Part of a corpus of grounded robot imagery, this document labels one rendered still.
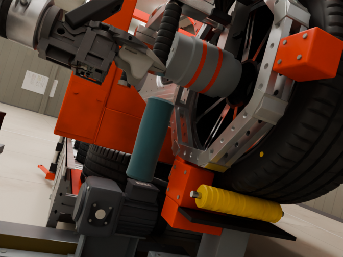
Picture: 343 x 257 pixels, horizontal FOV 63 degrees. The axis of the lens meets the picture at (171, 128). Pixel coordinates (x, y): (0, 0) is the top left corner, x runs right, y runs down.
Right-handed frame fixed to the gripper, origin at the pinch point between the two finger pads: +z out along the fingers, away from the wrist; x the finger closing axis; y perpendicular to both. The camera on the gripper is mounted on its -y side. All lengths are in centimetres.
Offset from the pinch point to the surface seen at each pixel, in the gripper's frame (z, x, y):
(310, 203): 503, -444, -80
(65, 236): -1, -80, 45
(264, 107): 22.6, 2.6, 0.8
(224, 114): 30.0, -27.9, -8.1
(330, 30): 29.2, 10.3, -17.0
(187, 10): 2.5, -2.0, -15.6
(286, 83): 25.8, 4.0, -5.8
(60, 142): -21, -192, -5
